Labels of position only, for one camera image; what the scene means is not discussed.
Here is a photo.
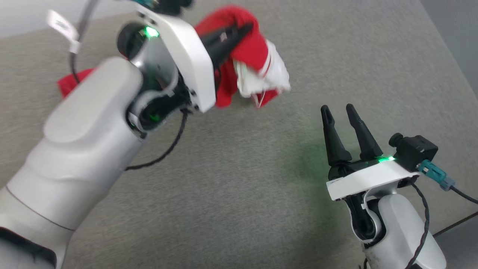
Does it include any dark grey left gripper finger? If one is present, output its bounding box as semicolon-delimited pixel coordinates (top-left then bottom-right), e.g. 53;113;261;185
201;22;255;57
210;47;239;71

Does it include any red garment with white trim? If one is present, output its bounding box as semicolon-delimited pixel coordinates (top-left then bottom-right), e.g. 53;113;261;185
57;4;291;109

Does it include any teal camera cable connector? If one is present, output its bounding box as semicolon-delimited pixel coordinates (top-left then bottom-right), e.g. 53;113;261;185
418;160;457;191

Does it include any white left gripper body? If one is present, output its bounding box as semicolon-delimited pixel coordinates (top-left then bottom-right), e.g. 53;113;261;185
117;7;217;133

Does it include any dark camera cable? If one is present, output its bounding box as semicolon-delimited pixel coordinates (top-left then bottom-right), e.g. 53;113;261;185
450;186;478;205

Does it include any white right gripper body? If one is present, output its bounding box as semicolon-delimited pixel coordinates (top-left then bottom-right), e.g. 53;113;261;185
326;155;420;243

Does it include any braided black cable on right arm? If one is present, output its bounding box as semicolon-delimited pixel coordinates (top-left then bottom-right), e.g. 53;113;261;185
405;182;431;269

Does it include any grey cable with white tag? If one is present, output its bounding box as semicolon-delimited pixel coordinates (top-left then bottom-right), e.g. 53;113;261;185
47;0;100;84

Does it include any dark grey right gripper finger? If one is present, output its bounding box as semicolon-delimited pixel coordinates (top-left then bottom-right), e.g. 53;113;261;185
346;103;384;161
320;105;353;167

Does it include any thin black cable on left arm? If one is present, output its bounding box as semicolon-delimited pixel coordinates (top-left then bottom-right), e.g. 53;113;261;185
125;108;188;171

